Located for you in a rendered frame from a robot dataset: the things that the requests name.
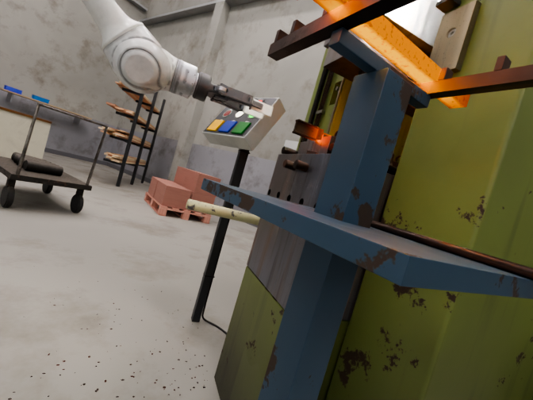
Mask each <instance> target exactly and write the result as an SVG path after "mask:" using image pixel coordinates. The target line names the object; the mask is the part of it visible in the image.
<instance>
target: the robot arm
mask: <svg viewBox="0 0 533 400"><path fill-rule="evenodd" d="M82 2H83V4H84V6H85V7H86V8H87V10H88V11H89V13H90V15H91V17H92V18H93V19H94V21H95V23H96V25H97V26H98V28H99V30H100V32H101V35H102V50H103V52H104V53H105V55H106V57H107V59H108V61H109V63H110V65H111V67H112V69H113V71H114V72H115V74H116V75H117V77H118V78H119V80H120V81H121V82H122V83H123V84H124V85H125V86H126V87H127V88H129V89H130V90H133V91H135V92H137V93H140V94H153V93H156V92H158V91H160V90H166V91H170V90H171V91H170V92H171V93H173V94H177V95H181V96H183V97H185V98H189V97H190V95H192V97H193V98H195V99H197V100H199V101H202V102H204V101H205V100H206V97H207V96H208V97H210V101H211V102H216V103H218V104H221V105H222V106H226V107H228V108H230V109H232V110H235V111H236V112H239V111H240V112H243V113H246V114H249V115H251V116H253V117H257V118H258V119H261V120H262V119H263V115H264V114H265V115H267V116H268V117H271V115H272V112H273V109H274V107H273V106H269V105H267V104H266V103H263V102H260V101H258V100H256V99H254V96H252V95H249V94H246V93H244V92H242V91H239V90H236V89H233V88H231V87H228V86H226V85H224V84H223V83H221V84H220V85H218V84H217V85H214V84H212V83H211V81H212V77H211V76H210V75H207V74H206V73H203V72H199V73H197V67H195V66H194V65H192V64H189V63H187V62H184V61H183V60H179V59H178V58H176V57H174V56H172V55H171V54H170V53H169V52H168V51H166V50H165V49H163V48H162V46H161V45H160V44H159V42H158V41H157V40H156V39H155V38H154V37H153V36H152V34H151V33H150V32H149V31H148V29H147V28H146V27H145V25H144V24H143V23H142V22H138V21H134V20H133V19H131V18H130V17H128V16H127V15H126V14H125V13H124V12H123V10H122V9H121V8H120V7H119V5H118V4H117V3H116V2H115V1H114V0H82ZM171 84H172V85H171Z"/></svg>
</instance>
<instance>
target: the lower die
mask: <svg viewBox="0 0 533 400"><path fill-rule="evenodd" d="M335 140H336V137H334V136H327V135H325V134H323V136H322V138H321V140H309V139H308V140H307V141H306V142H301V144H300V147H299V150H298V153H297V154H306V152H307V150H309V151H314V152H317V153H319V154H325V153H327V154H332V153H331V152H330V151H329V146H330V144H331V143H335ZM398 164H399V163H397V162H395V161H393V166H394V167H397V166H398Z"/></svg>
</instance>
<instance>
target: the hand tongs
mask: <svg viewBox="0 0 533 400"><path fill-rule="evenodd" d="M370 227H373V228H376V229H380V230H382V231H385V232H387V233H392V234H394V235H397V236H399V237H403V238H406V239H409V240H413V241H415V242H418V243H421V244H425V245H427V246H430V247H433V248H437V249H439V250H442V251H445V252H449V253H452V254H455V255H457V256H461V257H464V258H467V259H469V260H473V261H476V262H478V263H483V264H485V265H488V266H490V267H495V268H497V269H500V270H502V271H506V272H510V273H512V274H515V275H519V276H522V277H524V278H527V279H531V280H533V268H532V267H527V266H524V265H522V264H518V263H513V262H511V261H508V260H503V259H501V258H497V257H495V256H490V255H487V254H485V253H481V252H477V251H474V250H471V249H468V248H464V247H461V246H457V245H455V244H450V243H447V242H444V241H441V240H436V239H434V238H431V237H426V236H424V235H420V234H418V233H413V232H410V231H408V230H404V229H400V228H397V227H394V226H391V225H387V224H383V223H381V222H378V221H373V220H372V222H371V226H370Z"/></svg>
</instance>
